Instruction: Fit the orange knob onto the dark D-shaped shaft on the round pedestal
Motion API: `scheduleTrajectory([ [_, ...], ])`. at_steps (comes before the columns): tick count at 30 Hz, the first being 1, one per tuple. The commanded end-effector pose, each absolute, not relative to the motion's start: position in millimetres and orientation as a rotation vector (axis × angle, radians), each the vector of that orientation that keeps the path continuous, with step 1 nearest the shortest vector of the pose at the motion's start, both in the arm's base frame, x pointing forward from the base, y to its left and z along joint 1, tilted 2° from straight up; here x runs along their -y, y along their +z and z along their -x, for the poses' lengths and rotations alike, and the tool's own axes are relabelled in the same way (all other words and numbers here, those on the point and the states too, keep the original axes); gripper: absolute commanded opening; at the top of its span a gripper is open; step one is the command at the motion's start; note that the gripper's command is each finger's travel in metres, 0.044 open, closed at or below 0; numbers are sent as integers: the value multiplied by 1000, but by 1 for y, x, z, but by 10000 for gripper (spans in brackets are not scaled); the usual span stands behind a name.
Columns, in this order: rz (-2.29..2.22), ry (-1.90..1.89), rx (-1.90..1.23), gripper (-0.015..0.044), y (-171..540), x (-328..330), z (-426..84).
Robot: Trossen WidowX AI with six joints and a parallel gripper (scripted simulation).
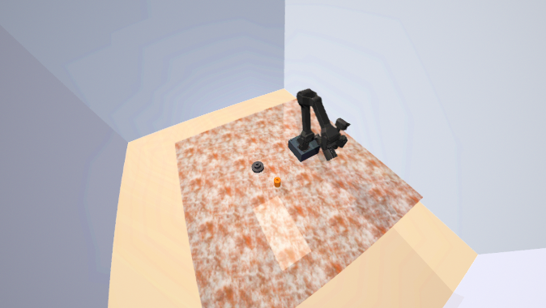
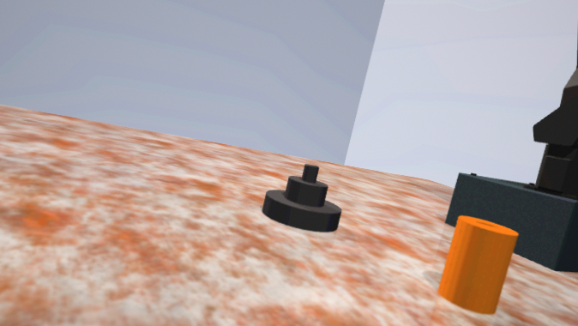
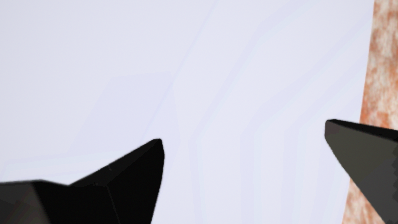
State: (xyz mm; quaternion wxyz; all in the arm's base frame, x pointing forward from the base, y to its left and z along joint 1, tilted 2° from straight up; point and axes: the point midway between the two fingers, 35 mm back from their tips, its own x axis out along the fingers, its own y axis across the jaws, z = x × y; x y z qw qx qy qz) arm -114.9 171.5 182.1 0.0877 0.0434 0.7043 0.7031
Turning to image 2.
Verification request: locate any orange knob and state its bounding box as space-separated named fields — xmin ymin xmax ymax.
xmin=438 ymin=216 xmax=518 ymax=315

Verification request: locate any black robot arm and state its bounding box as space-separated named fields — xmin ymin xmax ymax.
xmin=523 ymin=39 xmax=578 ymax=201

